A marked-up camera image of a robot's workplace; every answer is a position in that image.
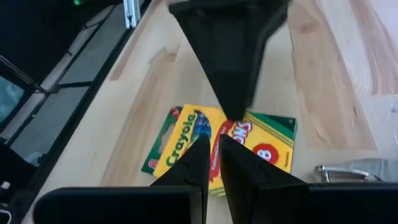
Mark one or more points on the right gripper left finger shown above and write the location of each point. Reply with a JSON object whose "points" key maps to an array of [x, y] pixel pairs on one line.
{"points": [[199, 161]]}

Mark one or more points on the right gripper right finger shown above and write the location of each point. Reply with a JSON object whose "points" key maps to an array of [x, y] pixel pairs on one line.
{"points": [[248, 193]]}

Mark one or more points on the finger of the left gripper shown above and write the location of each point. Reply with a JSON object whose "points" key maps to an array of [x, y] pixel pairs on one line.
{"points": [[230, 46]]}

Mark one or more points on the yellow Crayola crayon box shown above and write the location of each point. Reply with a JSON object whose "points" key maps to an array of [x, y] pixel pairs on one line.
{"points": [[186, 130]]}

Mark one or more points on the silver aluminium extrusion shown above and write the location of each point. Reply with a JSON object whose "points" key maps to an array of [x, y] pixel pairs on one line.
{"points": [[131, 12]]}

